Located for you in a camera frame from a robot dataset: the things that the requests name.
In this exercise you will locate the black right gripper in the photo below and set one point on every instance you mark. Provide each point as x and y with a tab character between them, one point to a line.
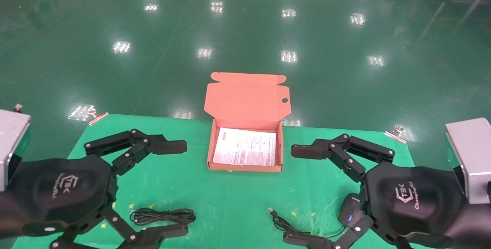
414	199

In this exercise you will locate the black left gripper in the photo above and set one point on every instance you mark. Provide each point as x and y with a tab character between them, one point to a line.
57	191

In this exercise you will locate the open brown cardboard box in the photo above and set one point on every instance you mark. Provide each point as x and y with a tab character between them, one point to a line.
247	99

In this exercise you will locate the metal spring clip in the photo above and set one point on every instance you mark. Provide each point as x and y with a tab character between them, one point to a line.
98	117
397	134

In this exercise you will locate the green table mat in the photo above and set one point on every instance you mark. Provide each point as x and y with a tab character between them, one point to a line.
230	195

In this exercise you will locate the white printed instruction sheet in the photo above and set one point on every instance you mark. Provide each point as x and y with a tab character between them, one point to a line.
245	147

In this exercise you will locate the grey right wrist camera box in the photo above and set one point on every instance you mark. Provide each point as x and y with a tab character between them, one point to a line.
473	157

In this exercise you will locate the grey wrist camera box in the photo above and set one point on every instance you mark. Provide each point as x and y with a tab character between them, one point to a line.
11	141
473	157

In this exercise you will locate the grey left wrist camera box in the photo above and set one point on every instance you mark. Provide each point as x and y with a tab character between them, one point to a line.
11	141

